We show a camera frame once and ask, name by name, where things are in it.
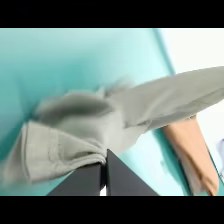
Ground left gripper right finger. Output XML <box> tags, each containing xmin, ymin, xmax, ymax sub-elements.
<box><xmin>105</xmin><ymin>148</ymin><xmax>160</xmax><ymax>197</ymax></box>

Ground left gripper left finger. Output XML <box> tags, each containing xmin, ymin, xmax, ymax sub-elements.
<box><xmin>46</xmin><ymin>162</ymin><xmax>103</xmax><ymax>197</ymax></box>

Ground grey trousers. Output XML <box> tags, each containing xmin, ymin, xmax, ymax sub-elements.
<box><xmin>0</xmin><ymin>65</ymin><xmax>224</xmax><ymax>188</ymax></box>

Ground brown garment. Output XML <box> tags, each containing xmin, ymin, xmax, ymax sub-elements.
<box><xmin>162</xmin><ymin>115</ymin><xmax>221</xmax><ymax>197</ymax></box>

